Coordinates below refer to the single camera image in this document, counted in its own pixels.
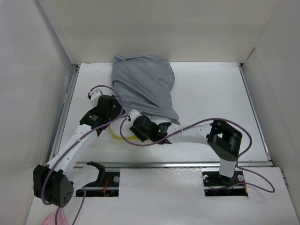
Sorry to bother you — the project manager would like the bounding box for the cream yellow pillow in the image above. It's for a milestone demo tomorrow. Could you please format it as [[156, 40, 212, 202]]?
[[109, 116, 173, 143]]

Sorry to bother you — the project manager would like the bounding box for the grey pillowcase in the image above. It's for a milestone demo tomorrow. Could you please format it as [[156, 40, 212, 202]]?
[[112, 54, 180, 124]]

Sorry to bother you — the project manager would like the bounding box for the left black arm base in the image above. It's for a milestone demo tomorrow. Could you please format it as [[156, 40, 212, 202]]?
[[73, 161, 120, 197]]

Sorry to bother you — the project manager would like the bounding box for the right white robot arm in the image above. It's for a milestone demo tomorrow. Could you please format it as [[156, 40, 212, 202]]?
[[130, 116, 242, 185]]

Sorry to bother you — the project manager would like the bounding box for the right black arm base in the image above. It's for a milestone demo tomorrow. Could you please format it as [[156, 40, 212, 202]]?
[[202, 171, 248, 197]]

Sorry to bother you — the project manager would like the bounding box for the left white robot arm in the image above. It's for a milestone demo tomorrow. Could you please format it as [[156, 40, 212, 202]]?
[[33, 95, 125, 208]]

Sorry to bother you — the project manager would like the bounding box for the pink cloth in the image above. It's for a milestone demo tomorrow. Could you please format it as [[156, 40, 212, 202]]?
[[43, 209, 68, 225]]

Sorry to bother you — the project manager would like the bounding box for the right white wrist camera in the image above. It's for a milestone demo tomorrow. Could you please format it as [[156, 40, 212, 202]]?
[[128, 109, 141, 122]]

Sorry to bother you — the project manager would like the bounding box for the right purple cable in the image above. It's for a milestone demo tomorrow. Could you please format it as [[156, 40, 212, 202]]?
[[119, 116, 275, 193]]

